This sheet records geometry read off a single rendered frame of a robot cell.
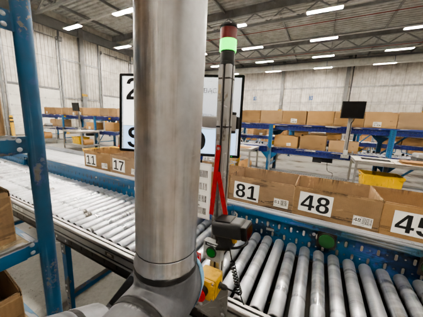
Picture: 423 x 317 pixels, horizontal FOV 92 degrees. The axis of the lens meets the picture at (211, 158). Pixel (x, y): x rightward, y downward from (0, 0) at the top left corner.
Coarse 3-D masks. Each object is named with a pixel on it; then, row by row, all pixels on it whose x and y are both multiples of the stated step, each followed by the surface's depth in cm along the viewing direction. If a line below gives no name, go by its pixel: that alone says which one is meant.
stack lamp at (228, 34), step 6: (222, 30) 59; (228, 30) 58; (234, 30) 58; (222, 36) 59; (228, 36) 58; (234, 36) 59; (222, 42) 59; (228, 42) 58; (234, 42) 59; (222, 48) 59; (228, 48) 59; (234, 48) 59
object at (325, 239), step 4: (320, 236) 104; (324, 236) 102; (328, 236) 102; (320, 240) 104; (324, 240) 103; (328, 240) 102; (332, 240) 101; (320, 244) 104; (324, 244) 103; (328, 244) 102; (332, 244) 101
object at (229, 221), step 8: (224, 216) 65; (232, 216) 64; (216, 224) 62; (224, 224) 61; (232, 224) 60; (240, 224) 60; (248, 224) 61; (216, 232) 62; (224, 232) 61; (232, 232) 60; (240, 232) 59; (248, 232) 59; (224, 240) 63; (232, 240) 63; (216, 248) 65; (224, 248) 63
